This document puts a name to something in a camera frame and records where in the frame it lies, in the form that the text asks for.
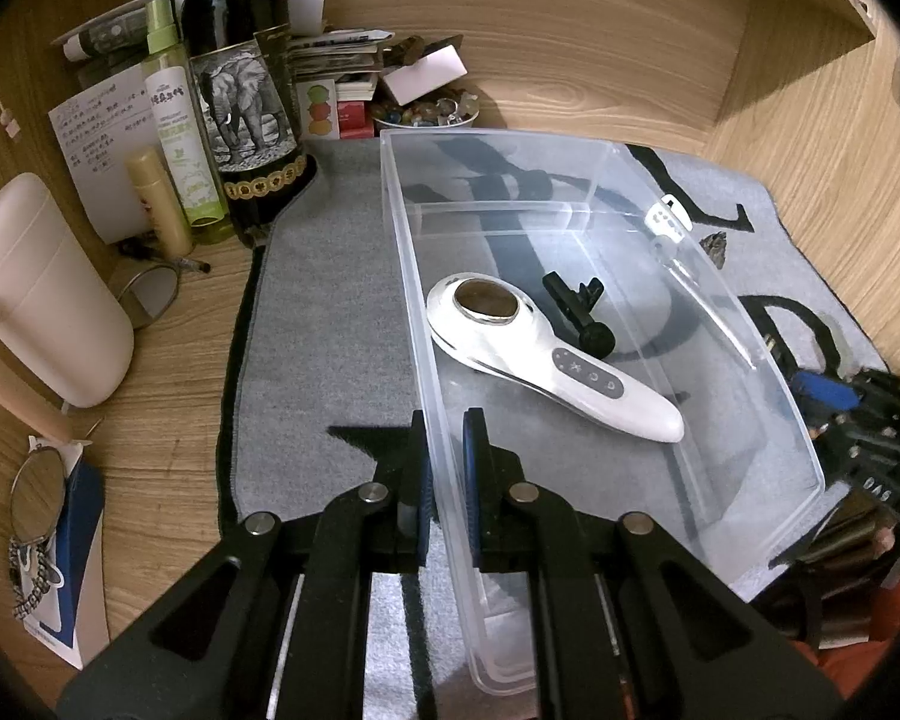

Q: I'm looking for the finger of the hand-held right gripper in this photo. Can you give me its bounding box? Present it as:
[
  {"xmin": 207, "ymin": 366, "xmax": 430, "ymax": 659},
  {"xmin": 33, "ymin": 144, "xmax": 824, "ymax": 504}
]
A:
[
  {"xmin": 817, "ymin": 424, "xmax": 900, "ymax": 500},
  {"xmin": 789, "ymin": 371, "xmax": 871, "ymax": 425}
]

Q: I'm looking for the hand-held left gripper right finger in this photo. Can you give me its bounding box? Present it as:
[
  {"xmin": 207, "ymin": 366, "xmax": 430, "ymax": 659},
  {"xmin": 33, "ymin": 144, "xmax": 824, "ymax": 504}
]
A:
[{"xmin": 461, "ymin": 406, "xmax": 845, "ymax": 720}]

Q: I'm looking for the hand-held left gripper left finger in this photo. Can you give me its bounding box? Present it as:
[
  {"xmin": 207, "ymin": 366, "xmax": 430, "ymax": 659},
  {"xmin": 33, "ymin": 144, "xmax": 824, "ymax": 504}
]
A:
[{"xmin": 56, "ymin": 409, "xmax": 440, "ymax": 720}]

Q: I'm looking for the white handheld massager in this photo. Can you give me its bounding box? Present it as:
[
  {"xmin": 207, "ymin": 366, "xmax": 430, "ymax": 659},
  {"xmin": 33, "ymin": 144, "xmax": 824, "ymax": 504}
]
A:
[{"xmin": 426, "ymin": 274, "xmax": 685, "ymax": 443}]

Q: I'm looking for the black plastic clip mount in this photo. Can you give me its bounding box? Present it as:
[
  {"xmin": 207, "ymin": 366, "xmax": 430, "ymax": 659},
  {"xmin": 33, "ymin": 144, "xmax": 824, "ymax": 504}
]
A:
[{"xmin": 541, "ymin": 270, "xmax": 616, "ymax": 357}]

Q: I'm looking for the white charger plug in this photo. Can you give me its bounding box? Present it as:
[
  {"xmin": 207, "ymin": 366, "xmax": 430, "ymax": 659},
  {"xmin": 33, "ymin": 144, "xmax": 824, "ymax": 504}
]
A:
[{"xmin": 645, "ymin": 193, "xmax": 697, "ymax": 252}]

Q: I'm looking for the clear plastic storage box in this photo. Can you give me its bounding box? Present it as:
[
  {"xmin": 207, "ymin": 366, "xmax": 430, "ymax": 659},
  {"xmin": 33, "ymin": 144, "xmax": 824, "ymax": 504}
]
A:
[{"xmin": 379, "ymin": 127, "xmax": 827, "ymax": 697}]

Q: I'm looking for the dark brown bag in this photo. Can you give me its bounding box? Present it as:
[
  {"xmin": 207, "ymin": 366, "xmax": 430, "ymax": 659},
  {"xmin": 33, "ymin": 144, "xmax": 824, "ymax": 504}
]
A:
[{"xmin": 787, "ymin": 502, "xmax": 900, "ymax": 650}]

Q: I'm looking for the grey letter-print mat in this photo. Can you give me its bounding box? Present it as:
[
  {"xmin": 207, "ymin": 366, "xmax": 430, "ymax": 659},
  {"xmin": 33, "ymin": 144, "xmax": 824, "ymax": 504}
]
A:
[{"xmin": 217, "ymin": 131, "xmax": 893, "ymax": 720}]

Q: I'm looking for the blue and white box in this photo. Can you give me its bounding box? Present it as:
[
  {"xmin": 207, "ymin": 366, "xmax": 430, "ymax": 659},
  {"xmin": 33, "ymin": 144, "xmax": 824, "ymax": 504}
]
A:
[{"xmin": 15, "ymin": 457, "xmax": 110, "ymax": 668}]

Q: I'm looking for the round metal-rim lens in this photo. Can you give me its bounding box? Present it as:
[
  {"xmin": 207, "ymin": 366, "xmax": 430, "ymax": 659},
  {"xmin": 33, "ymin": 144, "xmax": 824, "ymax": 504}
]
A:
[{"xmin": 109, "ymin": 262, "xmax": 182, "ymax": 331}]

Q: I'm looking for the black pen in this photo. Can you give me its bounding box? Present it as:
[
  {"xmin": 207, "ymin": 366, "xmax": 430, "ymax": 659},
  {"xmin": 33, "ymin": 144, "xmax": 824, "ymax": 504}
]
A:
[{"xmin": 116, "ymin": 240, "xmax": 211, "ymax": 275}]

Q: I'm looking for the bowl of stones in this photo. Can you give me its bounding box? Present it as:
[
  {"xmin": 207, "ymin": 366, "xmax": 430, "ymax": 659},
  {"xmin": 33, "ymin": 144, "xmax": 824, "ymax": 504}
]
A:
[{"xmin": 367, "ymin": 90, "xmax": 481, "ymax": 137}]

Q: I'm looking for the round mirror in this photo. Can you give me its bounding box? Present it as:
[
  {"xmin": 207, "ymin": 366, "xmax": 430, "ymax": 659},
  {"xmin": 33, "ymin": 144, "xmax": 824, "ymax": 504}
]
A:
[{"xmin": 9, "ymin": 446, "xmax": 68, "ymax": 545}]

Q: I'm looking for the small red box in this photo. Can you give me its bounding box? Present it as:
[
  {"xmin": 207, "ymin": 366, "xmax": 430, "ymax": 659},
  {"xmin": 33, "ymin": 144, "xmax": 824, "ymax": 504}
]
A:
[{"xmin": 337, "ymin": 99, "xmax": 372, "ymax": 140}]

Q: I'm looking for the yellow tube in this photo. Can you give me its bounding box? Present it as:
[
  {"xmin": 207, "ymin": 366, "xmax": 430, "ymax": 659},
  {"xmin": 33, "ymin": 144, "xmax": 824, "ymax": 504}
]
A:
[{"xmin": 125, "ymin": 148, "xmax": 194, "ymax": 260}]

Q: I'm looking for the fruit-print card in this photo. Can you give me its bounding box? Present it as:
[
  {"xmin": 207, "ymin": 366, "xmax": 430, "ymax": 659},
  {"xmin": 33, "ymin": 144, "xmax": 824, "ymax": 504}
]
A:
[{"xmin": 296, "ymin": 79, "xmax": 340, "ymax": 140}]

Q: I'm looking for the small white cardboard box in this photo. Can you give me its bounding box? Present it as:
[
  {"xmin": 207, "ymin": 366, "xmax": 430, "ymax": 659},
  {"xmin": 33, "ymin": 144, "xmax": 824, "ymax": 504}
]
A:
[{"xmin": 381, "ymin": 45, "xmax": 470, "ymax": 106}]

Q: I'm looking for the cream plastic pitcher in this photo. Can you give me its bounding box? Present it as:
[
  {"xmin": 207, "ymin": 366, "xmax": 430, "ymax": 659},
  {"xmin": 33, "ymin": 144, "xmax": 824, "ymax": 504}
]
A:
[{"xmin": 0, "ymin": 172, "xmax": 136, "ymax": 443}]

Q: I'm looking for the stack of books and papers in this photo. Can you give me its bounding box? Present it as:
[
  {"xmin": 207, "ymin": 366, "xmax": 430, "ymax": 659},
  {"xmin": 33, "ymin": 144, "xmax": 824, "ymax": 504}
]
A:
[{"xmin": 289, "ymin": 26, "xmax": 391, "ymax": 140}]

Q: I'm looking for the green spray bottle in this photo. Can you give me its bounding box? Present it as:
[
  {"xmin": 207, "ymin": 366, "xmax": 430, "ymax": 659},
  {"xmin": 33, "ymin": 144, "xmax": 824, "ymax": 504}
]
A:
[{"xmin": 141, "ymin": 0, "xmax": 230, "ymax": 245}]

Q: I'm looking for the white handwritten paper note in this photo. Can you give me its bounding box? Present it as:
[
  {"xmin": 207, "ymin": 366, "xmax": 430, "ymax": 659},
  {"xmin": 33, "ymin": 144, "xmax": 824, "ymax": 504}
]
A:
[{"xmin": 49, "ymin": 64, "xmax": 158, "ymax": 245}]

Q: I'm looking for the white paper sheet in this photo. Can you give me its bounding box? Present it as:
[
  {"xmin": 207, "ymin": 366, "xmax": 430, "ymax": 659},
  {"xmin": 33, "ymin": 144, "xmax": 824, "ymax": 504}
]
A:
[{"xmin": 289, "ymin": 0, "xmax": 327, "ymax": 38}]

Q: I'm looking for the dark elephant-label wine bottle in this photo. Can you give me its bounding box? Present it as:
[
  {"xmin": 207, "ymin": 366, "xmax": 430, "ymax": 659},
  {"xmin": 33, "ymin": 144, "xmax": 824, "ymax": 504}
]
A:
[{"xmin": 180, "ymin": 0, "xmax": 317, "ymax": 248}]

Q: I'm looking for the beaded cord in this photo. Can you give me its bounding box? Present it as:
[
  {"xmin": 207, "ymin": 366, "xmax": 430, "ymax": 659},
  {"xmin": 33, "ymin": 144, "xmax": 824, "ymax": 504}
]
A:
[{"xmin": 7, "ymin": 540, "xmax": 65, "ymax": 623}]

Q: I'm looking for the white cable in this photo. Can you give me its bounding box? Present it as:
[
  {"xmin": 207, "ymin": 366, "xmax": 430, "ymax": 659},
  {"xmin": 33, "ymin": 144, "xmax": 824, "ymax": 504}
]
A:
[{"xmin": 0, "ymin": 30, "xmax": 20, "ymax": 140}]

